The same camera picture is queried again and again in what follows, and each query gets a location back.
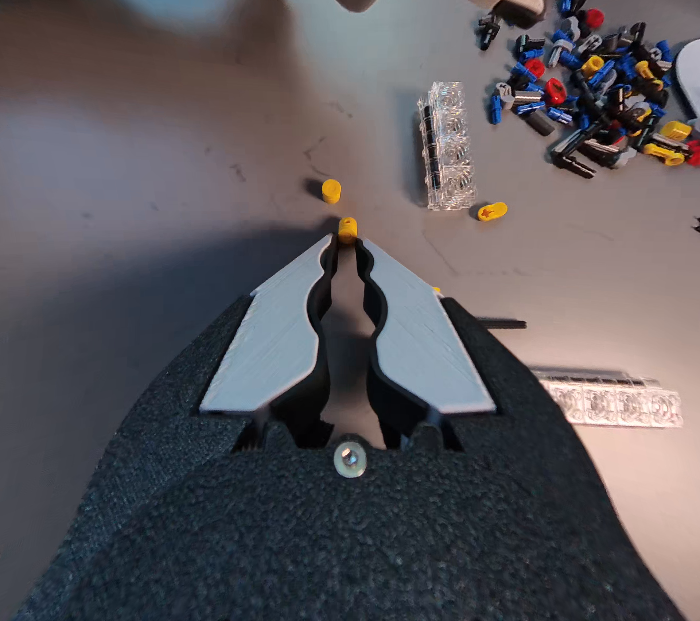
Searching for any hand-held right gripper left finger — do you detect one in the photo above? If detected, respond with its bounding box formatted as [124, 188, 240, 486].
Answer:
[199, 233, 337, 415]

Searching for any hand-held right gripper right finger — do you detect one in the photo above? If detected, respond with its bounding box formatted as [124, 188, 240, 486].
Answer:
[354, 238, 497, 415]

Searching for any yellow piston axle assembly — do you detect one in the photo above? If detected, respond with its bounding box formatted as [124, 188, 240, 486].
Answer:
[431, 286, 527, 331]

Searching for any pile of small toy pieces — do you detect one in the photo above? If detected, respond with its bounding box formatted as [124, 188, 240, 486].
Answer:
[477, 0, 700, 180]

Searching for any clear toy brick block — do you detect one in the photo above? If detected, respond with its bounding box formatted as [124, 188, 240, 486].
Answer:
[417, 81, 478, 210]
[528, 366, 684, 429]

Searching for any grey desk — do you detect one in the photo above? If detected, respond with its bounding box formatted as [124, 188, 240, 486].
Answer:
[0, 0, 700, 621]

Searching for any white book stand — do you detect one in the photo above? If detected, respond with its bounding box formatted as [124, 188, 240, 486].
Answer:
[675, 38, 700, 120]

